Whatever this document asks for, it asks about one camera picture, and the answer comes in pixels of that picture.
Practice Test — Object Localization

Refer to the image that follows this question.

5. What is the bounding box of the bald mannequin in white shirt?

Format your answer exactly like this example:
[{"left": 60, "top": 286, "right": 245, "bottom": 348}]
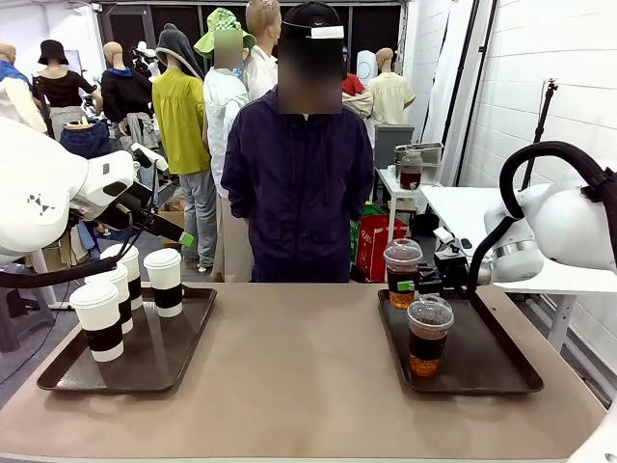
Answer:
[{"left": 243, "top": 0, "right": 283, "bottom": 102}]

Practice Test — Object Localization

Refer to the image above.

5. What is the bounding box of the grey bin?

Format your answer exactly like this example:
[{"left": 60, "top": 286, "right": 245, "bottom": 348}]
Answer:
[{"left": 373, "top": 123, "right": 416, "bottom": 169}]

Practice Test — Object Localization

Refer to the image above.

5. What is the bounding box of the mannequin in white blue jacket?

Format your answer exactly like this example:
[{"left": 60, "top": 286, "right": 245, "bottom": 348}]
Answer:
[{"left": 0, "top": 41, "right": 48, "bottom": 134}]

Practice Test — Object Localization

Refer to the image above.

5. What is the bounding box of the white paper coffee cup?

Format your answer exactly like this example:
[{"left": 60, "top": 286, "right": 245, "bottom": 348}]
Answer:
[
  {"left": 143, "top": 247, "right": 184, "bottom": 319},
  {"left": 99, "top": 243, "right": 145, "bottom": 313},
  {"left": 84, "top": 263, "right": 135, "bottom": 336},
  {"left": 68, "top": 281, "right": 125, "bottom": 364}
]

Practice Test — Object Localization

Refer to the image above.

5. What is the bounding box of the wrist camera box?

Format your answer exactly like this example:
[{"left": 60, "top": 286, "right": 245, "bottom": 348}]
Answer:
[
  {"left": 129, "top": 142, "right": 170, "bottom": 174},
  {"left": 432, "top": 226, "right": 472, "bottom": 271}
]

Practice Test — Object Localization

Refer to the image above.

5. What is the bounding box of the black right arm cable sleeve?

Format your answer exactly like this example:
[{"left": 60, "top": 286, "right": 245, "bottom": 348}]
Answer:
[{"left": 466, "top": 140, "right": 617, "bottom": 301}]

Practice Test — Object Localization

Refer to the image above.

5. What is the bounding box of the clear plastic iced tea cup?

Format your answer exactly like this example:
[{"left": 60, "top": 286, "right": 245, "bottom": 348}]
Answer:
[
  {"left": 406, "top": 294, "right": 456, "bottom": 379},
  {"left": 383, "top": 237, "right": 424, "bottom": 310}
]

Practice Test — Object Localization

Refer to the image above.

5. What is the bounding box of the white side table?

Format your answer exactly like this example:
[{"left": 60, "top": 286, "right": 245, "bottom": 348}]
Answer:
[{"left": 419, "top": 185, "right": 617, "bottom": 353}]

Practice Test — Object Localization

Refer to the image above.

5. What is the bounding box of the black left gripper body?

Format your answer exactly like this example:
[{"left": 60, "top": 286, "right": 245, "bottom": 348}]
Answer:
[{"left": 98, "top": 180, "right": 163, "bottom": 235}]

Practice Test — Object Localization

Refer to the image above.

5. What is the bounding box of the red shopping bag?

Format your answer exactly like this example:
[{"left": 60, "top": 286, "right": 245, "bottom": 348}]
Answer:
[{"left": 359, "top": 215, "right": 411, "bottom": 284}]

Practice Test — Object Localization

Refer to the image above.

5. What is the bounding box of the grey plastic stool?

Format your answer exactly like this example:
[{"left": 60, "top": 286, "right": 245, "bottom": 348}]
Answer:
[{"left": 0, "top": 262, "right": 55, "bottom": 353}]

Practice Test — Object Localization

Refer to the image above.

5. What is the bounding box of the brown plastic serving tray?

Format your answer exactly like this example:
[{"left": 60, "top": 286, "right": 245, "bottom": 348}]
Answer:
[
  {"left": 37, "top": 282, "right": 218, "bottom": 393},
  {"left": 377, "top": 284, "right": 545, "bottom": 396}
]

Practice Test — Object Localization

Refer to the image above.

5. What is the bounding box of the denim skirt on torso form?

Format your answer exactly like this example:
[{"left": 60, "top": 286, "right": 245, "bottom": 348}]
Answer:
[{"left": 58, "top": 115, "right": 113, "bottom": 160}]

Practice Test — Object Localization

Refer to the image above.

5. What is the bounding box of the black tripod stand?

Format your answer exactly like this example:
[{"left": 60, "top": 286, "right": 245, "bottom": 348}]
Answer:
[{"left": 523, "top": 79, "right": 560, "bottom": 189}]

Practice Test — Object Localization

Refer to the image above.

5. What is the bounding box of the person in red top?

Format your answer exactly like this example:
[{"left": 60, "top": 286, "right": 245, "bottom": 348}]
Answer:
[{"left": 340, "top": 45, "right": 375, "bottom": 120}]

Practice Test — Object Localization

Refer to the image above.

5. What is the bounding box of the glass jar of tea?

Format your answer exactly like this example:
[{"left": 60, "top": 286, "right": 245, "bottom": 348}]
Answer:
[{"left": 398, "top": 150, "right": 424, "bottom": 191}]

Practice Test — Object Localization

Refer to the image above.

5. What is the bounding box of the mannequin in yellow-green top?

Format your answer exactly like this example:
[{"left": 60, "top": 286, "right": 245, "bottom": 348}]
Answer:
[{"left": 151, "top": 47, "right": 218, "bottom": 274}]

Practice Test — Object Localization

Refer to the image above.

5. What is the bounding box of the white desk leg frame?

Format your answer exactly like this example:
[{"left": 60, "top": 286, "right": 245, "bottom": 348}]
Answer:
[{"left": 28, "top": 248, "right": 93, "bottom": 311}]

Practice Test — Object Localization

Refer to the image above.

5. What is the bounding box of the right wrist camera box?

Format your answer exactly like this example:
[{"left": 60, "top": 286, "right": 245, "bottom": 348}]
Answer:
[{"left": 432, "top": 226, "right": 472, "bottom": 271}]

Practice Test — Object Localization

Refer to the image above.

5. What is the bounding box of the grey hooded hat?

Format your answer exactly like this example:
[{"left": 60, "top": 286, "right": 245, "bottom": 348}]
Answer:
[{"left": 154, "top": 22, "right": 203, "bottom": 81}]

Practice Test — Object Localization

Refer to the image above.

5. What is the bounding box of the person in dark purple jacket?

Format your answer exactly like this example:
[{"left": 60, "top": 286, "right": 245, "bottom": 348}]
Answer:
[{"left": 220, "top": 1, "right": 376, "bottom": 285}]

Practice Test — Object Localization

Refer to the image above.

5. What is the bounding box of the small white table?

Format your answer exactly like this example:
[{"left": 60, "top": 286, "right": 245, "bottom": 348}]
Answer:
[{"left": 374, "top": 166, "right": 428, "bottom": 232}]

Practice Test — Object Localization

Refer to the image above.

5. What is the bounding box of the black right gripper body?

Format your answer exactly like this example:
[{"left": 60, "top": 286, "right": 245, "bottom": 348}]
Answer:
[{"left": 415, "top": 261, "right": 445, "bottom": 296}]

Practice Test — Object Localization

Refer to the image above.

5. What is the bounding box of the black bucket hat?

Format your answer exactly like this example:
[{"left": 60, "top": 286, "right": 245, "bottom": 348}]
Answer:
[{"left": 37, "top": 40, "right": 70, "bottom": 67}]

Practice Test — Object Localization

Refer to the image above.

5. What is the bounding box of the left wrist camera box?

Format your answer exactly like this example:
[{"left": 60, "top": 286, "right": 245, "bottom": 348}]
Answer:
[{"left": 129, "top": 142, "right": 170, "bottom": 174}]

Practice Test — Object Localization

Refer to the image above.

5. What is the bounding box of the black left arm cable sleeve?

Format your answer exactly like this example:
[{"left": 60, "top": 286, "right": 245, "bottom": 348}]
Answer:
[{"left": 0, "top": 163, "right": 160, "bottom": 290}]

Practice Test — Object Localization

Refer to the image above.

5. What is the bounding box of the green checked sun hat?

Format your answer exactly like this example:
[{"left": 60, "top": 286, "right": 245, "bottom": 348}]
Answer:
[{"left": 193, "top": 7, "right": 256, "bottom": 59}]

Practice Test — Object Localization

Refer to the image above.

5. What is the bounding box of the mannequin in cream shirt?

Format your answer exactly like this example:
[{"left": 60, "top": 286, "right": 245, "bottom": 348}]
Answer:
[{"left": 366, "top": 46, "right": 416, "bottom": 126}]

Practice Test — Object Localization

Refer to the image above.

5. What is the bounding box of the cardboard box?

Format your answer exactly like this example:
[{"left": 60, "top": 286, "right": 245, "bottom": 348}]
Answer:
[{"left": 157, "top": 196, "right": 188, "bottom": 250}]

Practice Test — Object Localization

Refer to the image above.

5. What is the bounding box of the black arm cable sleeve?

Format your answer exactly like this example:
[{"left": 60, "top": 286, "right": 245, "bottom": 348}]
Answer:
[
  {"left": 466, "top": 140, "right": 617, "bottom": 301},
  {"left": 0, "top": 163, "right": 160, "bottom": 290}
]

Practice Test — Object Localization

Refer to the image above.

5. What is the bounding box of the mannequin in black sweater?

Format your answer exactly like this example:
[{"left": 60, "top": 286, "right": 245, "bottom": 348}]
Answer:
[{"left": 99, "top": 41, "right": 158, "bottom": 150}]

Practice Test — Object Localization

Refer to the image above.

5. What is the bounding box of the mannequin in black top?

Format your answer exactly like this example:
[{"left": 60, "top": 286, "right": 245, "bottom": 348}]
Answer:
[{"left": 31, "top": 57, "right": 100, "bottom": 141}]

